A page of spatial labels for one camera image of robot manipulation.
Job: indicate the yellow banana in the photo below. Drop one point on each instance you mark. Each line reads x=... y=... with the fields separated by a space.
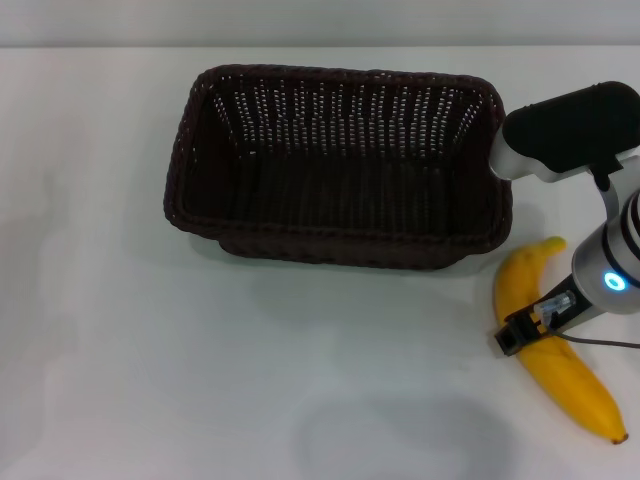
x=575 y=380

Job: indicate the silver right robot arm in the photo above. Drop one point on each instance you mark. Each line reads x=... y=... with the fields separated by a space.
x=600 y=250

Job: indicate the dark brown woven basket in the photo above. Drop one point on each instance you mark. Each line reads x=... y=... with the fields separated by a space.
x=325 y=200

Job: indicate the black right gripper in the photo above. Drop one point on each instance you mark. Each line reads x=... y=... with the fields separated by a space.
x=570 y=312

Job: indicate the clear plug connector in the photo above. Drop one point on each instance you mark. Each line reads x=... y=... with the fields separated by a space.
x=557 y=302

